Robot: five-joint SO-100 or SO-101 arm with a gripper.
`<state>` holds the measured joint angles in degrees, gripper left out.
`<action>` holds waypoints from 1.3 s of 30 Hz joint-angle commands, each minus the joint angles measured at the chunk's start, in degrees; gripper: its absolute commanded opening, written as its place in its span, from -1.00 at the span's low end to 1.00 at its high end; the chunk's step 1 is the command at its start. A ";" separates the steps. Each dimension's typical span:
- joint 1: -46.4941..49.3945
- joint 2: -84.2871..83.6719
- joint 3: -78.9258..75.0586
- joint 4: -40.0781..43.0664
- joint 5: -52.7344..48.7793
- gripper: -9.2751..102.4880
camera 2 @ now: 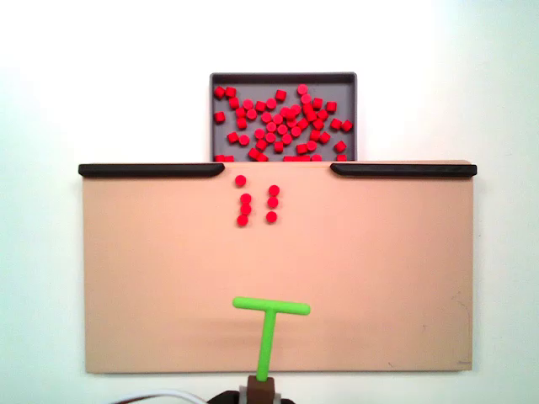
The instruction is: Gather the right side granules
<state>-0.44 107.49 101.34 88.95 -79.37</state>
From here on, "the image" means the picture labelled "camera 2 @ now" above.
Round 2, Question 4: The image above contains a green T-shaped pusher brown block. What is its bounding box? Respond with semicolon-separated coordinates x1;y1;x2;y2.
232;296;312;403

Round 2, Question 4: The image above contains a grey plastic tray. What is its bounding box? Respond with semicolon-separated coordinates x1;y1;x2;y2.
209;72;359;162

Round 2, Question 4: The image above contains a white red black cable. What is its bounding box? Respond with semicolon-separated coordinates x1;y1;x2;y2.
109;389;211;404

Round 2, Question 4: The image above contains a tan rectangular board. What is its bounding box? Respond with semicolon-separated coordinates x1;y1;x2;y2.
79;159;475;375

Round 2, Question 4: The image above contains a black foam rail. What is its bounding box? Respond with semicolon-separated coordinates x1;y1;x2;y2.
329;162;478;178
77;162;226;178

